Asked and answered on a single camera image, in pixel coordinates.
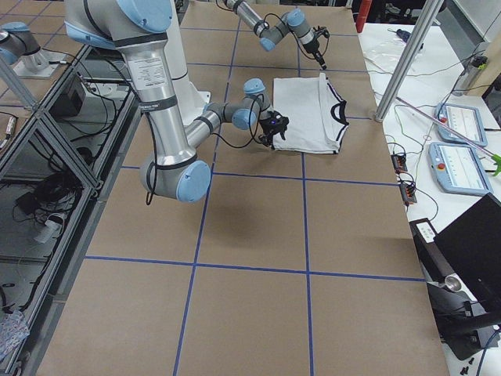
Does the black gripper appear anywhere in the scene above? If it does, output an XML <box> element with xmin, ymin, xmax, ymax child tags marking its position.
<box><xmin>305</xmin><ymin>38</ymin><xmax>326</xmax><ymax>69</ymax></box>
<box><xmin>258</xmin><ymin>110</ymin><xmax>289</xmax><ymax>148</ymax></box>

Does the grey cartoon print t-shirt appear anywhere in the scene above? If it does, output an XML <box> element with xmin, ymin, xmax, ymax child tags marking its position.
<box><xmin>273</xmin><ymin>73</ymin><xmax>349</xmax><ymax>154</ymax></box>

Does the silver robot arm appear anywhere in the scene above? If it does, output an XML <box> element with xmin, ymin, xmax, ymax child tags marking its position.
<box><xmin>65</xmin><ymin>1</ymin><xmax>289</xmax><ymax>203</ymax></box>
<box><xmin>222</xmin><ymin>1</ymin><xmax>330</xmax><ymax>71</ymax></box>

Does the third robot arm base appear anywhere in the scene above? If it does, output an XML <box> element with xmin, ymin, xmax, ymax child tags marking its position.
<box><xmin>1</xmin><ymin>21</ymin><xmax>59</xmax><ymax>79</ymax></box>

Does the red cylinder object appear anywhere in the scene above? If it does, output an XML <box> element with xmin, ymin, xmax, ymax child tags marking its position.
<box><xmin>355</xmin><ymin>0</ymin><xmax>372</xmax><ymax>33</ymax></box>

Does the clear plastic bag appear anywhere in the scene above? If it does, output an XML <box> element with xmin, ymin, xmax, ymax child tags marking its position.
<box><xmin>363</xmin><ymin>39</ymin><xmax>406</xmax><ymax>73</ymax></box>

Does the orange terminal block board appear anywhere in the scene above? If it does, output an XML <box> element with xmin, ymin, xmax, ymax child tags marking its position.
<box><xmin>391</xmin><ymin>154</ymin><xmax>408</xmax><ymax>174</ymax></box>

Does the grey water bottle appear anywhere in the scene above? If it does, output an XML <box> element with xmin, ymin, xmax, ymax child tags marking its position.
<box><xmin>452</xmin><ymin>55</ymin><xmax>488</xmax><ymax>96</ymax></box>

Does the far blue teach pendant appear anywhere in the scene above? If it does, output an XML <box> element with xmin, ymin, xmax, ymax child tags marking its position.
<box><xmin>435</xmin><ymin>103</ymin><xmax>488</xmax><ymax>146</ymax></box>

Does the blue teach pendant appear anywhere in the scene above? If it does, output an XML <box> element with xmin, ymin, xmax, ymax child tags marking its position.
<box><xmin>435</xmin><ymin>103</ymin><xmax>488</xmax><ymax>146</ymax></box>
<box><xmin>428</xmin><ymin>142</ymin><xmax>493</xmax><ymax>197</ymax></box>

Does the near blue teach pendant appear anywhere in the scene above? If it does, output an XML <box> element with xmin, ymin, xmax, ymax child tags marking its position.
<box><xmin>428</xmin><ymin>142</ymin><xmax>493</xmax><ymax>197</ymax></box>

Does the metal reacher grabber stick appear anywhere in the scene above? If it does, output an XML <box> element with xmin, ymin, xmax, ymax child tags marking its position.
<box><xmin>395</xmin><ymin>96</ymin><xmax>500</xmax><ymax>176</ymax></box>

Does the black monitor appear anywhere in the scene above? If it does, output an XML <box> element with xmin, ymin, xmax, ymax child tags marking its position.
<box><xmin>434</xmin><ymin>193</ymin><xmax>500</xmax><ymax>312</ymax></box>

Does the black monitor stand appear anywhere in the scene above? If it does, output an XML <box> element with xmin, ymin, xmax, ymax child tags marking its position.
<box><xmin>427</xmin><ymin>274</ymin><xmax>500</xmax><ymax>360</ymax></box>

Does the patterned cloth rag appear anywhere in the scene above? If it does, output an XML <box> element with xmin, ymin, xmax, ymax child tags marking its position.
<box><xmin>1</xmin><ymin>310</ymin><xmax>30</xmax><ymax>360</ymax></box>

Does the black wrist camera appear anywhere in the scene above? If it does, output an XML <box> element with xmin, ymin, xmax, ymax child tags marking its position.
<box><xmin>312</xmin><ymin>26</ymin><xmax>330</xmax><ymax>39</ymax></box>

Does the aluminium frame post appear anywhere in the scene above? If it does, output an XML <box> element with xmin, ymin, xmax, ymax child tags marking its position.
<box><xmin>374</xmin><ymin>0</ymin><xmax>443</xmax><ymax>122</ymax></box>

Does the aluminium side frame rack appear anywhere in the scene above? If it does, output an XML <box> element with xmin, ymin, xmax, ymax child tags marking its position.
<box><xmin>1</xmin><ymin>47</ymin><xmax>139</xmax><ymax>375</ymax></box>

